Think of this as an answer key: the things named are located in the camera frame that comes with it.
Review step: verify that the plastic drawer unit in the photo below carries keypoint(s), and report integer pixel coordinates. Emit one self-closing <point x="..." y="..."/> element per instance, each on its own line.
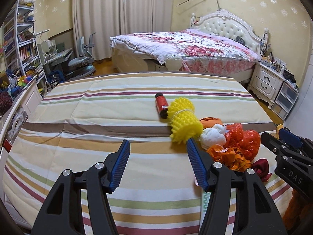
<point x="285" y="100"/>

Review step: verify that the red bottle with black cap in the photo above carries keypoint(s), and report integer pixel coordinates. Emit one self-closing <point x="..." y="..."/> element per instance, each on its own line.
<point x="161" y="104"/>

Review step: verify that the grey desk chair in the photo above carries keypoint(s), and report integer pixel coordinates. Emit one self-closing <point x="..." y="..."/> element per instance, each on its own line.
<point x="82" y="61"/>

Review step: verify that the white green-print packet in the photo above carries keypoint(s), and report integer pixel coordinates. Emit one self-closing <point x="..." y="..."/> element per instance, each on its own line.
<point x="204" y="200"/>

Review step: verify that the dark clothes pile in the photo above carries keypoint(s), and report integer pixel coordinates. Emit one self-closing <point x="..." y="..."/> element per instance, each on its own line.
<point x="289" y="78"/>

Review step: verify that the floral quilt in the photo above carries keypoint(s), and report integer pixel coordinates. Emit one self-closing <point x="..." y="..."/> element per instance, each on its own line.
<point x="185" y="46"/>

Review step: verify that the pile of colourful toys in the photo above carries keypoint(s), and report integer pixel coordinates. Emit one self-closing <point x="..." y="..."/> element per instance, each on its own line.
<point x="19" y="83"/>

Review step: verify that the beige curtain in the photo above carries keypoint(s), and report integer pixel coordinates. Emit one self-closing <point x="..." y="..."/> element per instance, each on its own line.
<point x="110" y="17"/>

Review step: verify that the white bookshelf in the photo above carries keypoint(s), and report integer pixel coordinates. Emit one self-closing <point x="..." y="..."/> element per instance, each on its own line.
<point x="22" y="44"/>

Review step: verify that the yellow foam net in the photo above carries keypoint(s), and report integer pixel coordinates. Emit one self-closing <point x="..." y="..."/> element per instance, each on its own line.
<point x="183" y="122"/>

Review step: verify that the orange fabric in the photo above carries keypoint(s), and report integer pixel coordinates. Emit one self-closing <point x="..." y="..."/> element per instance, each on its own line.
<point x="293" y="205"/>

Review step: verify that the bed with floral cover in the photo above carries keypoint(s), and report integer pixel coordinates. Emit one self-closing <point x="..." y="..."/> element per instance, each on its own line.
<point x="227" y="25"/>

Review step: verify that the grey study desk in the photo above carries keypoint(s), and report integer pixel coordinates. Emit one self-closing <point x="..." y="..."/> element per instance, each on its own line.
<point x="57" y="56"/>

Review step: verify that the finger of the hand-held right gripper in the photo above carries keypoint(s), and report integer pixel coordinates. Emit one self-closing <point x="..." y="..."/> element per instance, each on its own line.
<point x="271" y="140"/>
<point x="291" y="137"/>

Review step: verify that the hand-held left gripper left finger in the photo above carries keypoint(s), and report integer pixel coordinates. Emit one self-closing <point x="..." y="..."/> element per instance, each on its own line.
<point x="119" y="166"/>

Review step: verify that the white tissue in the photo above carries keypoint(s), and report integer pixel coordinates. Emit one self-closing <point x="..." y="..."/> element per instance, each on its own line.
<point x="212" y="135"/>

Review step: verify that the nightstand clutter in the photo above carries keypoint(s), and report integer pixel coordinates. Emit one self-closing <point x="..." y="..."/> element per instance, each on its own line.
<point x="272" y="61"/>

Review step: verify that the striped bed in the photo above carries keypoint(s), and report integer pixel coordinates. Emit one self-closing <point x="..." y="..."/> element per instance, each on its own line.
<point x="97" y="107"/>

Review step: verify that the red plastic bag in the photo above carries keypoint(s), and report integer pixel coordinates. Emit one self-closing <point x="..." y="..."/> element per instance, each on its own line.
<point x="247" y="142"/>

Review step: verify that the white nightstand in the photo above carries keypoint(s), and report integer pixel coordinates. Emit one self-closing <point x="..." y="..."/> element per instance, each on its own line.
<point x="265" y="80"/>

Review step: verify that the dark red pompom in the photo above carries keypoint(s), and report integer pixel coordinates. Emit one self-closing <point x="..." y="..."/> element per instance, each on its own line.
<point x="5" y="102"/>

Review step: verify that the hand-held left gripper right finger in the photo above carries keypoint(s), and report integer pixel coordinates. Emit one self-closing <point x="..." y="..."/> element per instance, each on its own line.
<point x="196" y="164"/>

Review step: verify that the dark item on quilt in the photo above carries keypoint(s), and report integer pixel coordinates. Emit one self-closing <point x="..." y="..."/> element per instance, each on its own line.
<point x="240" y="40"/>

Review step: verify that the orange paper bag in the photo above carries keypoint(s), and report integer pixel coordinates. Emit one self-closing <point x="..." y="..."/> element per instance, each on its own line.
<point x="210" y="122"/>

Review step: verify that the dark red cloth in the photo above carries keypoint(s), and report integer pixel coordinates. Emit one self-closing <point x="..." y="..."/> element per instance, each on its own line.
<point x="261" y="169"/>

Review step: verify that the orange plastic bag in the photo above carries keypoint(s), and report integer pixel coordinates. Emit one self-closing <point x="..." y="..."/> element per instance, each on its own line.
<point x="227" y="155"/>

